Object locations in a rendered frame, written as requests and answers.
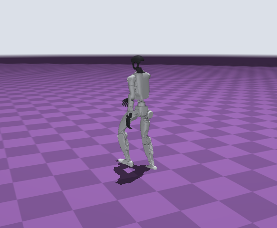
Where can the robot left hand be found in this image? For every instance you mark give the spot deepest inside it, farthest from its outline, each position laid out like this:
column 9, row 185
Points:
column 128, row 120

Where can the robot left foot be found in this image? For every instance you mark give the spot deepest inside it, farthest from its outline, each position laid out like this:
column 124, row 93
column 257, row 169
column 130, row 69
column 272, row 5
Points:
column 123, row 161

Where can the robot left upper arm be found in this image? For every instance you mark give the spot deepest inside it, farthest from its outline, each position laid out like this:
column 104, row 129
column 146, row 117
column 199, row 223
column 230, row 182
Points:
column 131, row 80

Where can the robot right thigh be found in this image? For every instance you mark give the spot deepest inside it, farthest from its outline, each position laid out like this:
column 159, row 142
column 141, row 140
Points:
column 144, row 127

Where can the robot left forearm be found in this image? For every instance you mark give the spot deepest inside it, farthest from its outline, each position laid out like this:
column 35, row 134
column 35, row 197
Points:
column 130, row 105

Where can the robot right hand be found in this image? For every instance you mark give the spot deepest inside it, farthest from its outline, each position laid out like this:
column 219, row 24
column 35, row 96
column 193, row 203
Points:
column 125, row 101

